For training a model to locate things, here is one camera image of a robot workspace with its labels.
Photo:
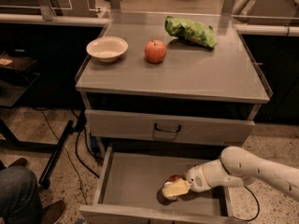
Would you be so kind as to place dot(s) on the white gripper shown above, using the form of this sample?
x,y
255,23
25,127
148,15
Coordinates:
x,y
195,178

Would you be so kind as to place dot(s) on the red coke can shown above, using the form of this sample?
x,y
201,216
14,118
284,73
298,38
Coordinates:
x,y
174,177

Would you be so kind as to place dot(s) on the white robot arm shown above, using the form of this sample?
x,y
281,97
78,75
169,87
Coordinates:
x,y
235,167

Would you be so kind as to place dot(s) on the open middle drawer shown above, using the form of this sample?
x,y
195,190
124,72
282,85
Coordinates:
x,y
128,191

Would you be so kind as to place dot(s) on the closed top drawer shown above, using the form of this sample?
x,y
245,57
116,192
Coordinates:
x,y
140,126

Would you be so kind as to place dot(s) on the brown shoe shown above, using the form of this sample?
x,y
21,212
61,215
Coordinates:
x,y
53,212

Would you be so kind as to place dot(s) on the black metal stand leg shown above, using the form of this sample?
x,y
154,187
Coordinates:
x,y
44,179

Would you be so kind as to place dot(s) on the red apple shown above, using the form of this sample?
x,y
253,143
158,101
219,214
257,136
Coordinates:
x,y
155,51

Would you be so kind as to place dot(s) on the green chip bag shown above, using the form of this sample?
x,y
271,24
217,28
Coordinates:
x,y
192,31

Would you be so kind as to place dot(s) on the white bowl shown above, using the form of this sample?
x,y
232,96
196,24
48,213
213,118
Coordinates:
x,y
107,49

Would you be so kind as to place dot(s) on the person's leg in jeans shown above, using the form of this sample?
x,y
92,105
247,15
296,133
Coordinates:
x,y
19,199

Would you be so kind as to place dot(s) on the dark side table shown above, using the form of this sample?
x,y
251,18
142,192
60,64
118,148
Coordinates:
x,y
16,77

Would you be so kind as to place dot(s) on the black drawer handle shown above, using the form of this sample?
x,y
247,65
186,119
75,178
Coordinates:
x,y
167,130

